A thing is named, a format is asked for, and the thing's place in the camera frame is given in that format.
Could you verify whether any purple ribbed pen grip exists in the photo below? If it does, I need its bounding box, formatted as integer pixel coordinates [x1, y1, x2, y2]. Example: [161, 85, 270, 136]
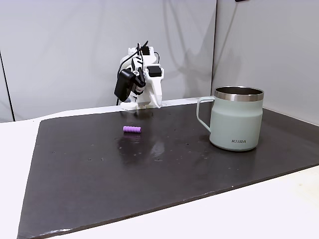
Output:
[123, 125, 142, 134]

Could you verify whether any black table mat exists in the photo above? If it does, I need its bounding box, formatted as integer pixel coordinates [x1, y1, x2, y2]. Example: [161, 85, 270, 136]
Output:
[16, 100, 319, 239]

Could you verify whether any pale green steel mug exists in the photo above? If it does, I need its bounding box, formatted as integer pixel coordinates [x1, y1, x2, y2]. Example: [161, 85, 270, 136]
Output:
[196, 86, 265, 152]

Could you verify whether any black oval camera box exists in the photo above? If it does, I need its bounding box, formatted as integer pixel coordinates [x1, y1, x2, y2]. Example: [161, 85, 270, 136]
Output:
[114, 69, 136, 103]

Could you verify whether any black camera cable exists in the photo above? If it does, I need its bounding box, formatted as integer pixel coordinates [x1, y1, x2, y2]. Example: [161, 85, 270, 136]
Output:
[115, 41, 160, 106]

